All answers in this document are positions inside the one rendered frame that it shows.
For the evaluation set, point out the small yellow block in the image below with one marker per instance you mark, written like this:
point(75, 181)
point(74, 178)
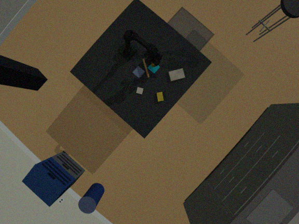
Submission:
point(160, 96)

